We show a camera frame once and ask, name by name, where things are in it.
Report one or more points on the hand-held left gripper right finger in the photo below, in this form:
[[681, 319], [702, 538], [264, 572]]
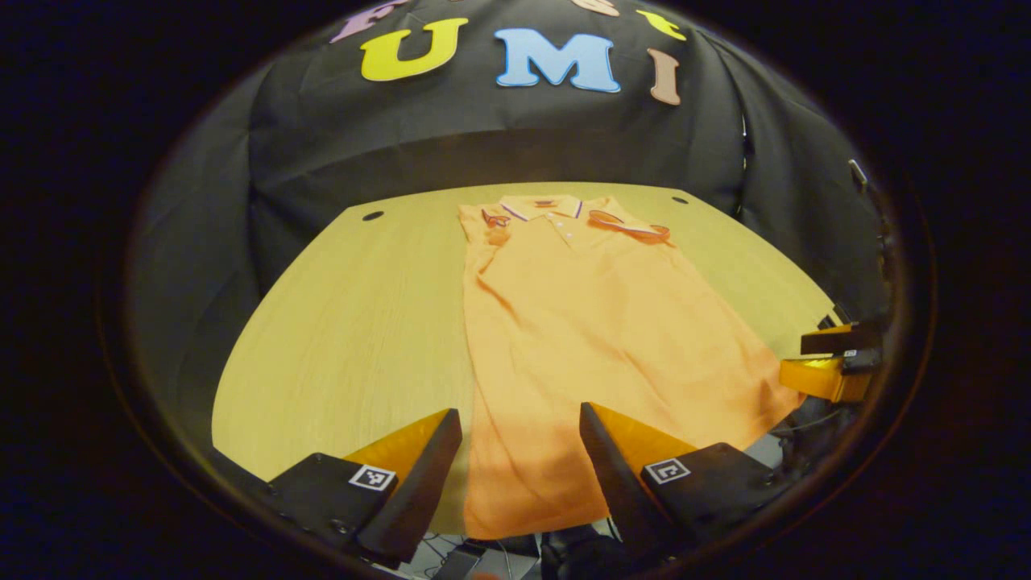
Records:
[[624, 491]]

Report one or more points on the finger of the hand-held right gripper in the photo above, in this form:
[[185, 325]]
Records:
[[842, 340], [821, 379]]

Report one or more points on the black backdrop cloth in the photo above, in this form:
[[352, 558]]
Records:
[[483, 137]]

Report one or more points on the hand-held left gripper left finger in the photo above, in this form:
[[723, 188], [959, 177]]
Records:
[[419, 491]]

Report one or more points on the orange T-shirt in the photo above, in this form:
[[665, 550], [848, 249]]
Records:
[[580, 322]]

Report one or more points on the dark rounded object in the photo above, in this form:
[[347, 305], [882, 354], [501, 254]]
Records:
[[584, 560]]

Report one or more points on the small black box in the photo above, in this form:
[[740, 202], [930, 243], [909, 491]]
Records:
[[459, 564]]

